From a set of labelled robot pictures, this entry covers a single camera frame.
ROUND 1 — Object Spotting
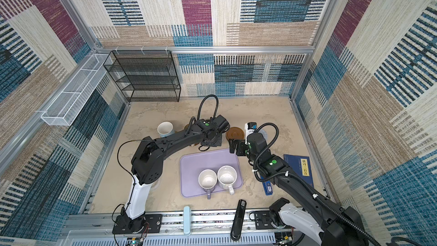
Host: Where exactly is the white mug lavender handle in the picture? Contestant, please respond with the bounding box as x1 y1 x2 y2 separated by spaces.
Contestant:
198 169 217 200

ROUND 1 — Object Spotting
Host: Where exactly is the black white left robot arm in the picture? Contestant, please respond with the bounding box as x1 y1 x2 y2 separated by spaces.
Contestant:
113 115 230 235

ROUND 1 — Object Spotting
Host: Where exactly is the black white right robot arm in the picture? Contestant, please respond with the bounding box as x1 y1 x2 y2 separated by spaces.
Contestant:
229 133 378 246

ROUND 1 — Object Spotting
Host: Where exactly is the lavender plastic tray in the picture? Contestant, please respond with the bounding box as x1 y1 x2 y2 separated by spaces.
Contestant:
180 149 243 198

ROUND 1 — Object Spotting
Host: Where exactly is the white mug blue handle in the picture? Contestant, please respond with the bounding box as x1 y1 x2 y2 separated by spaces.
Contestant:
157 121 175 138

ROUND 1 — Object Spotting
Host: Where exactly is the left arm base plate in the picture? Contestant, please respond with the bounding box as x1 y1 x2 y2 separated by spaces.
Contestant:
112 214 162 235

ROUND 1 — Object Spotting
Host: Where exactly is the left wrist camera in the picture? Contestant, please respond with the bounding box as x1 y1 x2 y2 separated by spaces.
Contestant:
211 115 230 134

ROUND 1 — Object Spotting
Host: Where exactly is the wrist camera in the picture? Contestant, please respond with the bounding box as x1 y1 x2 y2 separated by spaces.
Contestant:
245 122 267 146
211 115 230 134

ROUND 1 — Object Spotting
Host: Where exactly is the blue book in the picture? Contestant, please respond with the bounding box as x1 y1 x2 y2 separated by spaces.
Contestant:
283 154 314 187

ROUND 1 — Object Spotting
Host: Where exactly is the white wire mesh basket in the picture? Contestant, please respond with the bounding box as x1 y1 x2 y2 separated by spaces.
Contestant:
41 54 108 126

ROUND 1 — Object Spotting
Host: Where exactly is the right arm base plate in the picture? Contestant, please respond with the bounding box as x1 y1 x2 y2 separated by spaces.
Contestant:
252 211 285 230

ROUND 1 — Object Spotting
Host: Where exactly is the light blue plastic bar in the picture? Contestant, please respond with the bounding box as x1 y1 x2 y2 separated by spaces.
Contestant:
183 206 191 236

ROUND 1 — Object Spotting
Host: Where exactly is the black wire shelf rack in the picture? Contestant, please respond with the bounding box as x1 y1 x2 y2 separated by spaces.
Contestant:
103 50 181 103

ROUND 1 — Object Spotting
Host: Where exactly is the blue black stapler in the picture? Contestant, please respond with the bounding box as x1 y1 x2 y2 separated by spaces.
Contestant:
262 181 273 196

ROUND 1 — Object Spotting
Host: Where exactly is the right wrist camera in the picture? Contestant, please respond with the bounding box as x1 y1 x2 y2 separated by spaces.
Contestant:
245 122 267 146

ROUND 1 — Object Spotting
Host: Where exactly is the white speckled mug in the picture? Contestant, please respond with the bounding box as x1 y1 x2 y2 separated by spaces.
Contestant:
217 165 238 195

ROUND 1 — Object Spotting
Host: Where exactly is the light brown wooden coaster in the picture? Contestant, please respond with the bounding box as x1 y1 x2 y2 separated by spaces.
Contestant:
225 127 245 140

